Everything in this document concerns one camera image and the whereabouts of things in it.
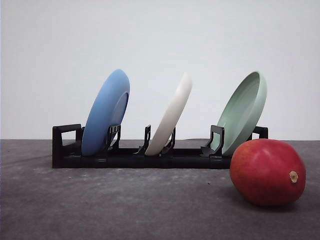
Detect green plate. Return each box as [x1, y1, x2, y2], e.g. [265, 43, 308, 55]
[212, 71, 267, 156]

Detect blue plate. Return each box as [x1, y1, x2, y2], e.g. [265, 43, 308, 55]
[81, 69, 130, 157]

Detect white plate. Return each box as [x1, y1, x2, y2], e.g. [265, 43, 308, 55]
[145, 73, 193, 156]

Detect black plastic dish rack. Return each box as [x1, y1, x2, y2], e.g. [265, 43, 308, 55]
[52, 124, 269, 170]

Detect red pomegranate fruit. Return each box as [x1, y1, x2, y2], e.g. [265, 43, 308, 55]
[229, 138, 306, 206]

